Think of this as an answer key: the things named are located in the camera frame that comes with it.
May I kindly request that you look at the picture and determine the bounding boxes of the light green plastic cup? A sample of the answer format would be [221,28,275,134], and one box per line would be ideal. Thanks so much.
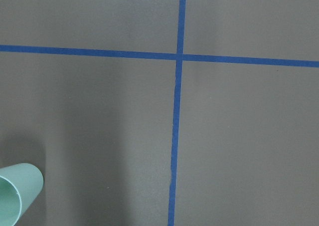
[0,163,44,226]

